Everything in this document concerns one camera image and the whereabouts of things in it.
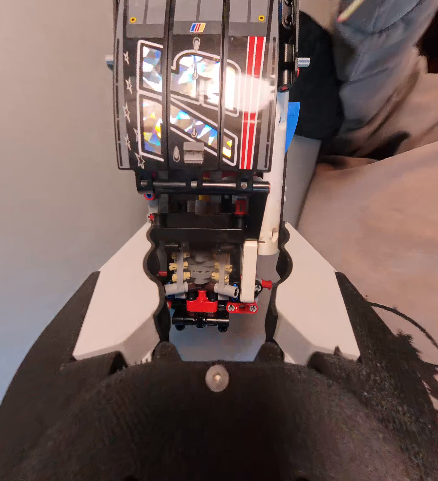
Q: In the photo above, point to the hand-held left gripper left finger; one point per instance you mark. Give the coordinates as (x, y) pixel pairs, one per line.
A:
(121, 300)

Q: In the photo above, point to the lego race car model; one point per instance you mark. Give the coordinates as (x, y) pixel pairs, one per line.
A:
(204, 112)

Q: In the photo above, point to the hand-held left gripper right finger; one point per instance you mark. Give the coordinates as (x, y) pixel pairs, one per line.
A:
(313, 304)

